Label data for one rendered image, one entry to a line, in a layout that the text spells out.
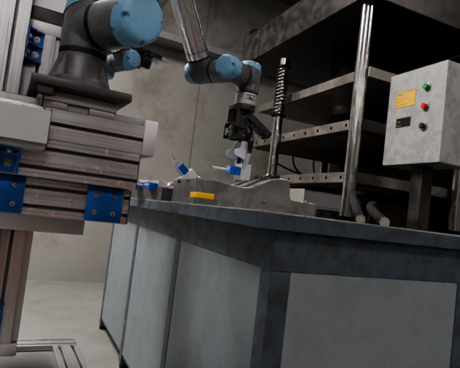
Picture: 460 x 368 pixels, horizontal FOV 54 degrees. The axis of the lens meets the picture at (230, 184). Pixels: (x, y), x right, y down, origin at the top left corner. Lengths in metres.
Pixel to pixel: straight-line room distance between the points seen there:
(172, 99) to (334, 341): 3.73
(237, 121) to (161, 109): 3.04
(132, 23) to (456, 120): 1.33
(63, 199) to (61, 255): 3.17
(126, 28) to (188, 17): 0.46
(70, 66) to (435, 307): 1.10
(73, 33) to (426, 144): 1.35
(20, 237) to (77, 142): 0.37
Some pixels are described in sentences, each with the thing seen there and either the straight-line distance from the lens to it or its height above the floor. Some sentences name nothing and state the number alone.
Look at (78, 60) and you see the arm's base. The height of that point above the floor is 1.10.
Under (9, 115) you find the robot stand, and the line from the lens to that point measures 0.99.
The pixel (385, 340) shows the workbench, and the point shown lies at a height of 0.52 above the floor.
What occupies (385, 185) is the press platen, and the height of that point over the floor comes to 1.00.
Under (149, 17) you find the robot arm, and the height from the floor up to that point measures 1.21.
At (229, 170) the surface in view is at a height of 0.93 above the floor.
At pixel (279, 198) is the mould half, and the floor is 0.86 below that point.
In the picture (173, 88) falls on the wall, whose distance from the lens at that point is 4.61.
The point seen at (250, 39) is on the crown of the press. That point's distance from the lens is 3.20.
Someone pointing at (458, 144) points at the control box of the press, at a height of 1.15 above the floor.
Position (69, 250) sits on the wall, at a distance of 4.32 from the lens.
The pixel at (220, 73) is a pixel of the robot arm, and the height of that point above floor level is 1.22.
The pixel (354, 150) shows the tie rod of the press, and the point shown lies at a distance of 2.06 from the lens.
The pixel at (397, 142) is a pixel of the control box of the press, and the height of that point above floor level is 1.16.
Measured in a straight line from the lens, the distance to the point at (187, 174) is 1.72.
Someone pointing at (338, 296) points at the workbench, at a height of 0.62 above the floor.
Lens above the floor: 0.79
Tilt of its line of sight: 4 degrees up
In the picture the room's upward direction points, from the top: 7 degrees clockwise
